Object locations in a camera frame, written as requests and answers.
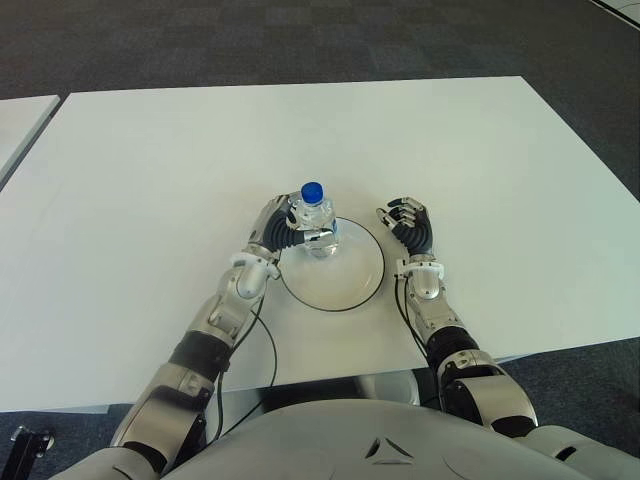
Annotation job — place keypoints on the clear water bottle blue cap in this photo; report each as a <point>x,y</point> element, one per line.
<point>315,210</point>

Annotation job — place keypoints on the grey robot torso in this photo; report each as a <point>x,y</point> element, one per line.
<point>325,440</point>

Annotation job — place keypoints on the white plate black rim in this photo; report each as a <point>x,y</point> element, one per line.
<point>345,280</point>

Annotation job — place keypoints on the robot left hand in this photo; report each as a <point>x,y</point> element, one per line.
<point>275,232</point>

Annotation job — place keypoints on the neighbouring white table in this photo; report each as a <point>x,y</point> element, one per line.
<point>22,125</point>

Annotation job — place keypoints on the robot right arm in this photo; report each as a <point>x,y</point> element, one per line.
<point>450,320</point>

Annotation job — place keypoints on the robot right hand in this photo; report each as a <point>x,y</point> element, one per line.
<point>417,231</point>

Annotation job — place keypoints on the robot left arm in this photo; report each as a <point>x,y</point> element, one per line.
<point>210,340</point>

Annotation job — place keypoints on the white robot waist part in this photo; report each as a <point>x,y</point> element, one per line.
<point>392,387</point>

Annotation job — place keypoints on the black stand with caster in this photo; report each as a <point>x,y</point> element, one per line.
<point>30,447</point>

